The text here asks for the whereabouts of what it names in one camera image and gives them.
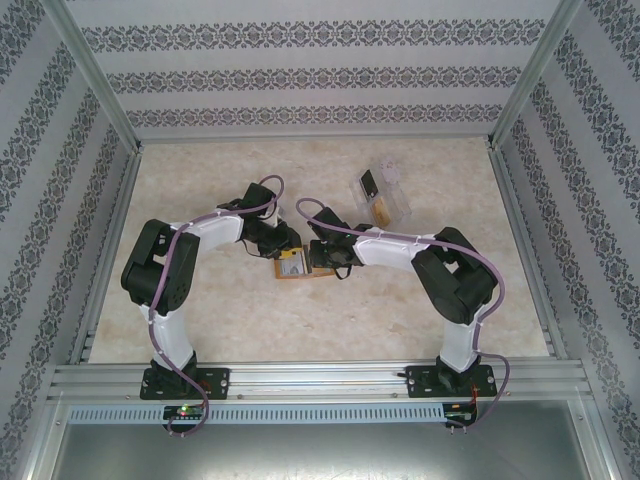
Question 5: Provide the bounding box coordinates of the orange card holder wallet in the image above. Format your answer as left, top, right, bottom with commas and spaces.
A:
273, 247, 335, 281

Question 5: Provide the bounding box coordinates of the clear acrylic tiered card stand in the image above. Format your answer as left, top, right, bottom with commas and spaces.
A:
349, 158, 414, 226

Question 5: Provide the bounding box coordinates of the white pink patterned credit card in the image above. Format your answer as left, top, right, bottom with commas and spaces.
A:
378, 158, 401, 185

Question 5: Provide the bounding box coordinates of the gold credit card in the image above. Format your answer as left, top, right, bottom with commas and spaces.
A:
370, 197, 392, 225

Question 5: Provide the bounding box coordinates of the grey metal bottom panel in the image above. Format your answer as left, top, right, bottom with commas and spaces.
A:
49, 424, 601, 480

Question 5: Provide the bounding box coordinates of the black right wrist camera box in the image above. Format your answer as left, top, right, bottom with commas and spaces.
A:
305, 207, 350, 240

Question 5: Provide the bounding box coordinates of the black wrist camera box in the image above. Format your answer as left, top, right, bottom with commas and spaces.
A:
241, 182, 279, 214
305, 207, 350, 240

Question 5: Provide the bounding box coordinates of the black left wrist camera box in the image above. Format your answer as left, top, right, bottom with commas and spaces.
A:
241, 182, 279, 214

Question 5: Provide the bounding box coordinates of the aluminium mounting rail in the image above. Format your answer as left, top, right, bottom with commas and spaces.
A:
47, 362, 594, 401

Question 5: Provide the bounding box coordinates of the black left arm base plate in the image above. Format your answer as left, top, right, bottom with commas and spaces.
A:
140, 367, 232, 401

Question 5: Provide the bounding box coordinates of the aluminium left side rail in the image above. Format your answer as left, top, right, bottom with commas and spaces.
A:
67, 147, 146, 365

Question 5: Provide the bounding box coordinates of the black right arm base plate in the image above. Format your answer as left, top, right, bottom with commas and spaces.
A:
405, 364, 497, 400

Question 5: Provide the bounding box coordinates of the grey slotted cable duct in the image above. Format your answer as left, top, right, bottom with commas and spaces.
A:
67, 402, 447, 427

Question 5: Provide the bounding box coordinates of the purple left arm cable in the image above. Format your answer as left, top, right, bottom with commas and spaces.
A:
148, 174, 287, 440

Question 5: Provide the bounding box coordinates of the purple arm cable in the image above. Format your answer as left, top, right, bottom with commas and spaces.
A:
148, 174, 287, 440
296, 197, 512, 435

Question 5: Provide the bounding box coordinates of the aluminium right side rail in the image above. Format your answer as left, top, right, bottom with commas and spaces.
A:
487, 142, 571, 361

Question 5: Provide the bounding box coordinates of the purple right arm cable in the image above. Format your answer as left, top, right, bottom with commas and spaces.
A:
296, 197, 512, 435

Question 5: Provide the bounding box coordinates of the aluminium left frame post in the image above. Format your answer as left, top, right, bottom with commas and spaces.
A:
42, 0, 144, 154

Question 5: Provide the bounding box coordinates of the aluminium frame post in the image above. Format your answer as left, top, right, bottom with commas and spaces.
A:
487, 0, 586, 151
42, 0, 144, 154

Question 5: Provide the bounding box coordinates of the aluminium right frame post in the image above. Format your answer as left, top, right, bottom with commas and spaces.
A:
487, 0, 586, 151

